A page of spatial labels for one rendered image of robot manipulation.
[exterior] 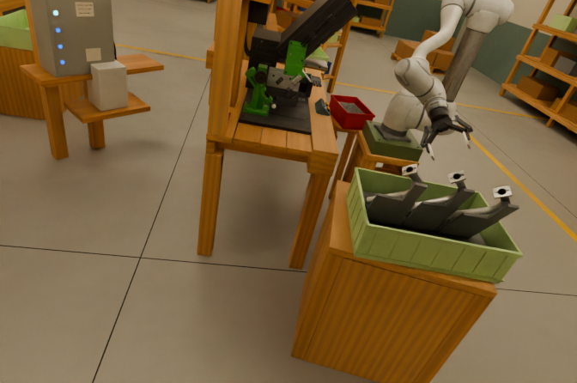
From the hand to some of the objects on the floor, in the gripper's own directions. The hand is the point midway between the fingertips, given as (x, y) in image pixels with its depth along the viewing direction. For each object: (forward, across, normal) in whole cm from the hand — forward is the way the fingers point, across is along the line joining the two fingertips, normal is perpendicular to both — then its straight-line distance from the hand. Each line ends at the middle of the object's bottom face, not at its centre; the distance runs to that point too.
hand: (450, 150), depth 141 cm
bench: (-66, -154, +66) cm, 180 cm away
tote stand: (+43, -82, +79) cm, 121 cm away
